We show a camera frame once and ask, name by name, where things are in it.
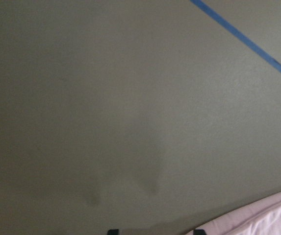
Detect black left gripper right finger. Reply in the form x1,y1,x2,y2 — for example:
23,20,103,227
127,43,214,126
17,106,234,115
193,229,204,235

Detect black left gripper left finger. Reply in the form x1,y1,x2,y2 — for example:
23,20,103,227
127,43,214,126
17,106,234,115
107,229,119,235

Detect pink Snoopy t-shirt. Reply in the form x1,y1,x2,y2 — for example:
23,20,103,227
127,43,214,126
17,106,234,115
195,192,281,235

